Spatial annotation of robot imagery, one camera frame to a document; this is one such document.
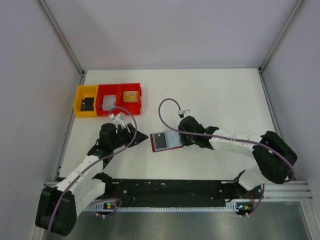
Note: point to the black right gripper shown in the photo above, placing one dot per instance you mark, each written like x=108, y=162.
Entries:
x=185, y=135

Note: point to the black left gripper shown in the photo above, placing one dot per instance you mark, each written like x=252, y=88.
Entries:
x=129, y=133

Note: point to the red leather card holder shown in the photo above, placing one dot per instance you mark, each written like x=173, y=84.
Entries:
x=173, y=141

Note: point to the gold credit card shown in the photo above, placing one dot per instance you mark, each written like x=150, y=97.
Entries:
x=131, y=96

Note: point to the silver VIP credit card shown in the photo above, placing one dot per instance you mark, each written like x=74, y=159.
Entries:
x=106, y=101

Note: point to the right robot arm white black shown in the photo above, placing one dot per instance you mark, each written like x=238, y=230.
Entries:
x=274, y=158

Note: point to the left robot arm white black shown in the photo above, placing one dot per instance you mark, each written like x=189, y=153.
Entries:
x=59, y=206

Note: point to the silver card in bin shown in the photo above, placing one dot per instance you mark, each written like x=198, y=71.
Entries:
x=112, y=104

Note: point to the red plastic bin right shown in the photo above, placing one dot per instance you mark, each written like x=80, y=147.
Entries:
x=134, y=108

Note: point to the red plastic bin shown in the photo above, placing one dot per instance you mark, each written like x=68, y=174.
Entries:
x=105, y=89
x=134, y=108

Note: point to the red plastic bin middle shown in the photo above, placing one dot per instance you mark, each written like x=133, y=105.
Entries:
x=105, y=89

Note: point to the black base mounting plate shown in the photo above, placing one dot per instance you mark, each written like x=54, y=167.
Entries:
x=159, y=193

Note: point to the yellow plastic bin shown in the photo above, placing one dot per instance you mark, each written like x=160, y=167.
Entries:
x=82, y=92

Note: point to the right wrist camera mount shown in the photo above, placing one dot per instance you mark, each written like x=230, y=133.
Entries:
x=184, y=113

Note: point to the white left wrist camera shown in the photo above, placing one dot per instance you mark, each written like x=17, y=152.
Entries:
x=118, y=119

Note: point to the white slotted cable duct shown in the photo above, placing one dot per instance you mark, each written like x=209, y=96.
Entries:
x=104, y=208

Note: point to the aluminium front frame rail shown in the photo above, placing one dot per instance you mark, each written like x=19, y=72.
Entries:
x=288, y=192

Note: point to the aluminium left frame post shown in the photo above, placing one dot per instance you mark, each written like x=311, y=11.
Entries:
x=60, y=35

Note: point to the aluminium frame post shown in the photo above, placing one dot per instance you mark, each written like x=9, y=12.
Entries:
x=60, y=35
x=294, y=13

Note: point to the aluminium right frame post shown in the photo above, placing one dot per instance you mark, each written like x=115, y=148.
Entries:
x=294, y=13

